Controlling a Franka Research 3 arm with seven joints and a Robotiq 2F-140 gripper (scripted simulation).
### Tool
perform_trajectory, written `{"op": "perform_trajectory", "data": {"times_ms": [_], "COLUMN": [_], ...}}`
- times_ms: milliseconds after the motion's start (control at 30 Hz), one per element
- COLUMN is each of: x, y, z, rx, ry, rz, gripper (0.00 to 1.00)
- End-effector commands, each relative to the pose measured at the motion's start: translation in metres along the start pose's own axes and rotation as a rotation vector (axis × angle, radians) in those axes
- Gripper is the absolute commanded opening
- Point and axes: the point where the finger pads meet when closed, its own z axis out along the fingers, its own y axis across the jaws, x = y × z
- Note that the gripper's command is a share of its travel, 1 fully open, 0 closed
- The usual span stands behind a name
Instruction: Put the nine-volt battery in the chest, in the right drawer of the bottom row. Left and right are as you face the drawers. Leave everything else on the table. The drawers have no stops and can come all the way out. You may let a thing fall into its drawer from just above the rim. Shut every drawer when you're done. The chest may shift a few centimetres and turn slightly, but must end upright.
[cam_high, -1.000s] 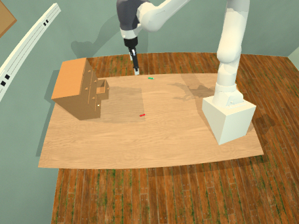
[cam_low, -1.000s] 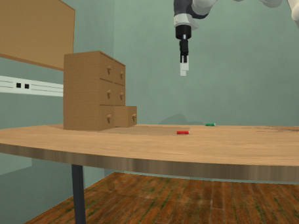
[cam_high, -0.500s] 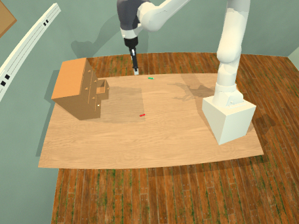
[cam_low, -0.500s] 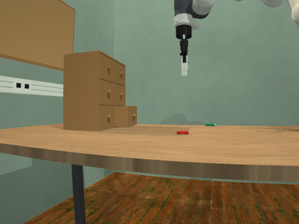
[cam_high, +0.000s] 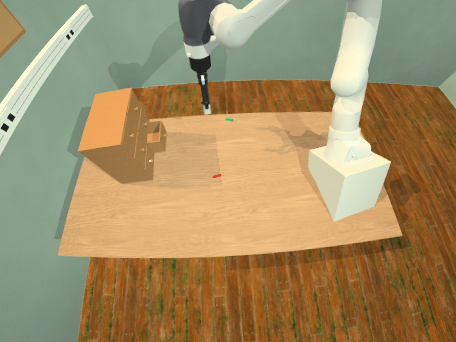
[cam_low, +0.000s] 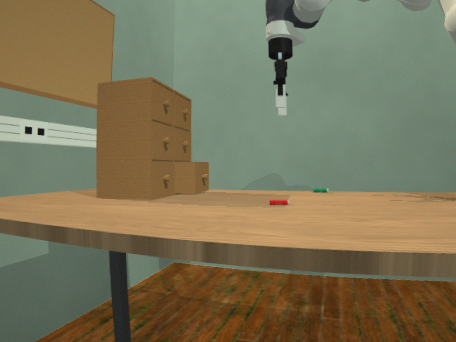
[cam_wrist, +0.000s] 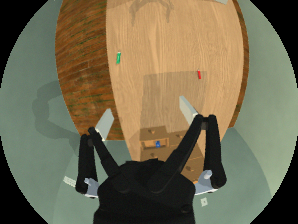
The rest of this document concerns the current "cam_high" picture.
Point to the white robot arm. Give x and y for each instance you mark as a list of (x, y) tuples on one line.
[(233, 27)]

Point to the brown wooden chest of drawers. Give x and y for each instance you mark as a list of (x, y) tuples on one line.
[(102, 138)]

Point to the brown wooden drawer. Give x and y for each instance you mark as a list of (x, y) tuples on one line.
[(155, 139), (143, 126), (140, 150), (129, 132), (133, 107), (148, 162)]

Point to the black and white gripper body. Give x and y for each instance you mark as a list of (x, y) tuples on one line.
[(200, 65)]

